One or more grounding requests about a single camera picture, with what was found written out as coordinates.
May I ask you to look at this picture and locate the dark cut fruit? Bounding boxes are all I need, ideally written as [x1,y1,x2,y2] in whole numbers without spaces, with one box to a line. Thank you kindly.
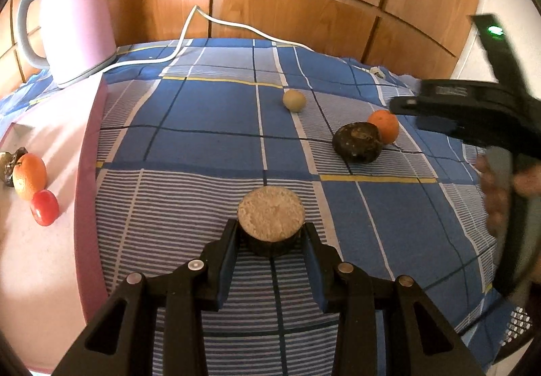
[237,186,306,257]

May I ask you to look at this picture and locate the white power cable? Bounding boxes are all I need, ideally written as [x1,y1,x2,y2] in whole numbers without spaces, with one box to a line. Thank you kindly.
[101,5,387,79]

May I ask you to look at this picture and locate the pink-rimmed white tray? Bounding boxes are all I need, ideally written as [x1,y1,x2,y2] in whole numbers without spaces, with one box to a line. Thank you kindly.
[0,74,111,374]

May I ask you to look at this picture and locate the person's right hand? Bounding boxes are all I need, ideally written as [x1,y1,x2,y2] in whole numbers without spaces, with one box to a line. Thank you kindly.
[475,152,541,242]

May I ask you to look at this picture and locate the mandarin orange with green stem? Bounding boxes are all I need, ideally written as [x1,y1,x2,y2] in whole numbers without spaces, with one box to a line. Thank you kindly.
[13,153,48,201]

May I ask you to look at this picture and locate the dark brown round fruit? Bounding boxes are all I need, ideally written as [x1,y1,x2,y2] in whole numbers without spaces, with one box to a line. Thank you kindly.
[332,122,384,164]

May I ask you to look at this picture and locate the small red tomato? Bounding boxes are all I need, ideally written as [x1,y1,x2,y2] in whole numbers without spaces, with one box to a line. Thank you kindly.
[30,189,60,227]

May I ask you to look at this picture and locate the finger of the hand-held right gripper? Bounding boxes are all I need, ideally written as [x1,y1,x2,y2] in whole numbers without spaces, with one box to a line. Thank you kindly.
[416,115,466,139]
[390,96,424,117]

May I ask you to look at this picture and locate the blue checked tablecloth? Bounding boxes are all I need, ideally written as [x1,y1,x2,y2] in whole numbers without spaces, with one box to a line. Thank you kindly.
[0,38,529,376]

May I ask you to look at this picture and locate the small orange fruit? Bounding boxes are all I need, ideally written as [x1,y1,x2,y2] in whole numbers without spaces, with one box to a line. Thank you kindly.
[367,110,400,145]

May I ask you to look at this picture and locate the white perforated basket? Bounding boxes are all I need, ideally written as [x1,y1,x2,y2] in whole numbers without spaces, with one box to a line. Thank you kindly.
[499,304,533,345]

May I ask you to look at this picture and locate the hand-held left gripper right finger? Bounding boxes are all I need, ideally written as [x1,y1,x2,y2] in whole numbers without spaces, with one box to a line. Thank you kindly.
[301,222,487,376]

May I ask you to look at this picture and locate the pink electric kettle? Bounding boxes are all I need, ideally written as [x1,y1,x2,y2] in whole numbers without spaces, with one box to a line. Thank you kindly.
[16,0,117,90]

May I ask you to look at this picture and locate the foil-wrapped round piece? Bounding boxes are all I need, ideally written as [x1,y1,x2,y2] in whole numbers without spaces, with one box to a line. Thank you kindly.
[0,147,28,187]

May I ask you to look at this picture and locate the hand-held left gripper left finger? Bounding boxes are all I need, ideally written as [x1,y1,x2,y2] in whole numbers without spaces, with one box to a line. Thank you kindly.
[53,219,239,376]

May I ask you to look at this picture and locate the small beige round fruit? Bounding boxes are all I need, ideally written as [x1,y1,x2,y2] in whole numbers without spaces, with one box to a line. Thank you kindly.
[282,90,307,112]

